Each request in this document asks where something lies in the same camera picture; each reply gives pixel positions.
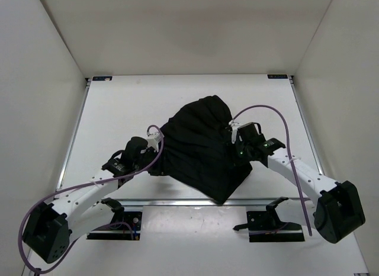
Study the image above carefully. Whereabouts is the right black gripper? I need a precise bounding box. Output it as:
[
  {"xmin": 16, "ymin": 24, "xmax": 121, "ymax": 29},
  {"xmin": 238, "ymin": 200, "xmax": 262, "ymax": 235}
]
[{"xmin": 223, "ymin": 137, "xmax": 252, "ymax": 168}]

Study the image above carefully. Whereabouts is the black pleated skirt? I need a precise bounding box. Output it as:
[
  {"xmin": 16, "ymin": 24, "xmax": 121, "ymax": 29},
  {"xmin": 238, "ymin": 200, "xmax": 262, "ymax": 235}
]
[{"xmin": 148, "ymin": 95, "xmax": 252, "ymax": 204}]

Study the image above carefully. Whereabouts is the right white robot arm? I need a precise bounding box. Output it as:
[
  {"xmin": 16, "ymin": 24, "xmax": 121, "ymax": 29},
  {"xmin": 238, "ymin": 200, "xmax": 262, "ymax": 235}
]
[{"xmin": 229, "ymin": 121, "xmax": 365, "ymax": 243}]

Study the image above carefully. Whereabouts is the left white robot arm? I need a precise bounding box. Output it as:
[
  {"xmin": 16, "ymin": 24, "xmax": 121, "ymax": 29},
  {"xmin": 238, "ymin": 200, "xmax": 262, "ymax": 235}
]
[{"xmin": 18, "ymin": 132, "xmax": 164, "ymax": 264}]

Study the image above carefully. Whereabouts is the right blue corner label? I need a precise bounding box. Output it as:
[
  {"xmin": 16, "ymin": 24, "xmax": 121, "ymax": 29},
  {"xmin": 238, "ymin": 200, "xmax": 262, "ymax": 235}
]
[{"xmin": 267, "ymin": 74, "xmax": 288, "ymax": 79}]

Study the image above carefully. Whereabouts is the blue corner label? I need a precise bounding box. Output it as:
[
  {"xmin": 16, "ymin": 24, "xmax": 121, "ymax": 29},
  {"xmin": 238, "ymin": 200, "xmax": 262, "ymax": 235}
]
[
  {"xmin": 267, "ymin": 74, "xmax": 288, "ymax": 79},
  {"xmin": 92, "ymin": 76, "xmax": 113, "ymax": 81}
]

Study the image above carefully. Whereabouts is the left blue corner label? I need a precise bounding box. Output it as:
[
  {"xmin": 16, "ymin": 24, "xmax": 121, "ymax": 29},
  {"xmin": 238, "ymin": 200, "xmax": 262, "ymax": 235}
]
[{"xmin": 92, "ymin": 76, "xmax": 113, "ymax": 81}]

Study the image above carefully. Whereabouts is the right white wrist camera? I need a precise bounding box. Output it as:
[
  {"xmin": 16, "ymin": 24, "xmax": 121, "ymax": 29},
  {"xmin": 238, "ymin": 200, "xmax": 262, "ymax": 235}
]
[{"xmin": 229, "ymin": 120, "xmax": 241, "ymax": 144}]

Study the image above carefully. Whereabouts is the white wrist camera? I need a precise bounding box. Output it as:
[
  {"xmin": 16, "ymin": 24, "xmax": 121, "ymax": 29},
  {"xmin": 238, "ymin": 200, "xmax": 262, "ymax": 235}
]
[
  {"xmin": 146, "ymin": 131, "xmax": 164, "ymax": 152},
  {"xmin": 229, "ymin": 120, "xmax": 241, "ymax": 144}
]

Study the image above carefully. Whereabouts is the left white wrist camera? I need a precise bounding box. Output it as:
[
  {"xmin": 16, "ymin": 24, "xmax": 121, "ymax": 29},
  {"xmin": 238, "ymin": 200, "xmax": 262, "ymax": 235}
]
[{"xmin": 146, "ymin": 131, "xmax": 164, "ymax": 152}]

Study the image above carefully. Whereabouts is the aluminium table front rail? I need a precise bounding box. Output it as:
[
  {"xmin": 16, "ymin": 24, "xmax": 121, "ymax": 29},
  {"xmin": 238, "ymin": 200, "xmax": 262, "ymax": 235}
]
[{"xmin": 56, "ymin": 197, "xmax": 314, "ymax": 208}]

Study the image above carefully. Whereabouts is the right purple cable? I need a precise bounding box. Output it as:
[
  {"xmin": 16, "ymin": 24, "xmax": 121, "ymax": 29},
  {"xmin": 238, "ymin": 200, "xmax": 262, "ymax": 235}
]
[{"xmin": 229, "ymin": 104, "xmax": 313, "ymax": 237}]

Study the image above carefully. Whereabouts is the purple cable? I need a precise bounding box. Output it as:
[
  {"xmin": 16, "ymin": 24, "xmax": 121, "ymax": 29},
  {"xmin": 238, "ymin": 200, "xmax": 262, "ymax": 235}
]
[
  {"xmin": 17, "ymin": 124, "xmax": 165, "ymax": 274},
  {"xmin": 229, "ymin": 104, "xmax": 313, "ymax": 237}
]

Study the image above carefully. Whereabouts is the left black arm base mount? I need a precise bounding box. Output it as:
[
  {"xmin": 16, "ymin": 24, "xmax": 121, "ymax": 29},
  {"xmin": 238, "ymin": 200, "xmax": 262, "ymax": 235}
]
[{"xmin": 86, "ymin": 198, "xmax": 143, "ymax": 241}]

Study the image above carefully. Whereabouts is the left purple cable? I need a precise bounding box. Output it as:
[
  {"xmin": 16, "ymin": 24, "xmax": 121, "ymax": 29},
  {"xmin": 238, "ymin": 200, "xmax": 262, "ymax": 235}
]
[{"xmin": 17, "ymin": 124, "xmax": 165, "ymax": 274}]

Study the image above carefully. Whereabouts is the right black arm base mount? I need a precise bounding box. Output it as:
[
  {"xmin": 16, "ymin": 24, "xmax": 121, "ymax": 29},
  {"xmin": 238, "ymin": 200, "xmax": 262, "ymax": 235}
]
[{"xmin": 233, "ymin": 197, "xmax": 305, "ymax": 243}]

